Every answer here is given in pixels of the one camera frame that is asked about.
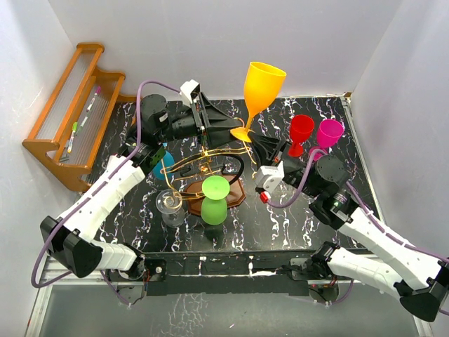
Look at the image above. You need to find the blue plastic wine glass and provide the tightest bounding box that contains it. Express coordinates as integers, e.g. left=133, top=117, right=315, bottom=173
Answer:
left=152, top=152, right=175, bottom=180

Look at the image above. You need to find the purple cable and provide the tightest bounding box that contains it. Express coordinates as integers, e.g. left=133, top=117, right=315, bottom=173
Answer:
left=268, top=149, right=449, bottom=305
left=31, top=80, right=183, bottom=289

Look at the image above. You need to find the orange wooden shelf rack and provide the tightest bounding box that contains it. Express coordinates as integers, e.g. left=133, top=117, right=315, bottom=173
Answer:
left=22, top=42, right=135, bottom=192

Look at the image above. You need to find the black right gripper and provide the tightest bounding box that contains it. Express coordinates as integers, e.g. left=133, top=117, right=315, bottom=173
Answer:
left=246, top=131, right=320, bottom=199

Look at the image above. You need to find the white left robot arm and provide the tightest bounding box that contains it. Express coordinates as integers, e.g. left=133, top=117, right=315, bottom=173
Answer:
left=40, top=93, right=240, bottom=280

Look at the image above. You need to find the gold wire wine glass rack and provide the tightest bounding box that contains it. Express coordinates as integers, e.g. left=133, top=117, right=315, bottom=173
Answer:
left=163, top=142, right=256, bottom=216

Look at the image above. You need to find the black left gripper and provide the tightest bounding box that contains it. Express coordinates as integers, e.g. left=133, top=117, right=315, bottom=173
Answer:
left=156, top=94, right=241, bottom=149

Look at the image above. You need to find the clear glass wine glass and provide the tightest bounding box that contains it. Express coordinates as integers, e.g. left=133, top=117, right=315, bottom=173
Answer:
left=156, top=189, right=185, bottom=227

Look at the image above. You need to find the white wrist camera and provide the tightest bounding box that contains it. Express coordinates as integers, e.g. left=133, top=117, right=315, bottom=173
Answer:
left=180, top=79, right=201, bottom=106
left=254, top=161, right=285, bottom=204

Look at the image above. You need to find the orange yellow plastic wine glass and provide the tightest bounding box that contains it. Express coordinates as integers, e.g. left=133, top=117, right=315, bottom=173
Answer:
left=230, top=61, right=287, bottom=143

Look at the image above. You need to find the green capped marker pen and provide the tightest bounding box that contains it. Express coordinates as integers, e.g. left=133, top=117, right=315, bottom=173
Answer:
left=67, top=121, right=78, bottom=154

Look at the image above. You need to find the red plastic wine glass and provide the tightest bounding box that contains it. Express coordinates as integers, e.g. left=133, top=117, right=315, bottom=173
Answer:
left=288, top=114, right=314, bottom=157

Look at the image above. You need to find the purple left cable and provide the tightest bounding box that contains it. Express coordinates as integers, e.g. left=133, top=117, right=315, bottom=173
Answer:
left=31, top=80, right=183, bottom=289

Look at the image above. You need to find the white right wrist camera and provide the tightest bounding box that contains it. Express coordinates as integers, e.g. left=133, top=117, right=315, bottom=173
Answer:
left=254, top=161, right=285, bottom=204

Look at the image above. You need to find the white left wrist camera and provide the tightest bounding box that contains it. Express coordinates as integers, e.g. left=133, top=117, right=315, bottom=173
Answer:
left=180, top=79, right=201, bottom=106

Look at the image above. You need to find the pink plastic wine glass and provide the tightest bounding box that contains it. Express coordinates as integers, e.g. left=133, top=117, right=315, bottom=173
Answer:
left=309, top=119, right=344, bottom=154

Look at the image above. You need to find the green plastic wine glass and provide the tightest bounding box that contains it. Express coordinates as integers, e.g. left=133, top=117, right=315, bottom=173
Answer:
left=201, top=176, right=230, bottom=225

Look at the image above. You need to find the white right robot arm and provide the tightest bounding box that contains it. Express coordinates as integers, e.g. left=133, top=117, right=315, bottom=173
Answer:
left=250, top=133, right=448, bottom=322

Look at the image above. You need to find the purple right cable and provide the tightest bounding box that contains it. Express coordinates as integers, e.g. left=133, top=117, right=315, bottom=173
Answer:
left=268, top=149, right=449, bottom=305

